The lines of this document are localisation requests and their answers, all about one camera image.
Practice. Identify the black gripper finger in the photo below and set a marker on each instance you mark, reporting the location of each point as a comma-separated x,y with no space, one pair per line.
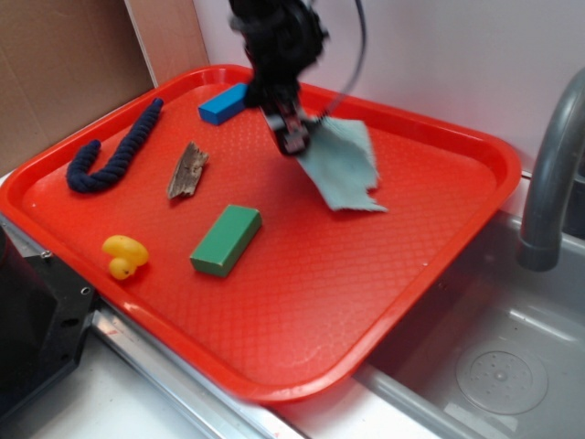
277,127
297,136

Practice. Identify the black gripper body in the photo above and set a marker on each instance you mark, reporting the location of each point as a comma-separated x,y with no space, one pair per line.
281,40

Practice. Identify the light blue cloth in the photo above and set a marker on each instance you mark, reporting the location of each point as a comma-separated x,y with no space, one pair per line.
341,162

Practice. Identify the green wooden block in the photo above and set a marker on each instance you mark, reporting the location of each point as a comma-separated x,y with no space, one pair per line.
226,240

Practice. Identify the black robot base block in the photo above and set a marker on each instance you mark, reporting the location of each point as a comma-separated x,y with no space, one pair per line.
46,310

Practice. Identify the blue wooden block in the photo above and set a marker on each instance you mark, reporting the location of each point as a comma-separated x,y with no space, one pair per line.
225,105

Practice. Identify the brown wood bark piece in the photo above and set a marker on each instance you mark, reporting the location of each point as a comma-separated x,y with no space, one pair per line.
187,173

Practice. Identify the light wooden board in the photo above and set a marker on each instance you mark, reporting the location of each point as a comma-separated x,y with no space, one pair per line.
169,37

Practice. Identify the red plastic tray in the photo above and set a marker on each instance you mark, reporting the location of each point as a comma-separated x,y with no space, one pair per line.
316,290

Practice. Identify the yellow rubber duck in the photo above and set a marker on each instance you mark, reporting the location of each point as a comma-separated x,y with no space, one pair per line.
127,255

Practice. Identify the brown cardboard panel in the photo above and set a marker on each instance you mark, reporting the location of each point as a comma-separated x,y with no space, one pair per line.
64,64

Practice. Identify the grey faucet spout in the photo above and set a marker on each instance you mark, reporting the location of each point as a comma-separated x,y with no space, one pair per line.
555,198

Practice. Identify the grey plastic sink basin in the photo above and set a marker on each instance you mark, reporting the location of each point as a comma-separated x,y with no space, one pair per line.
491,350

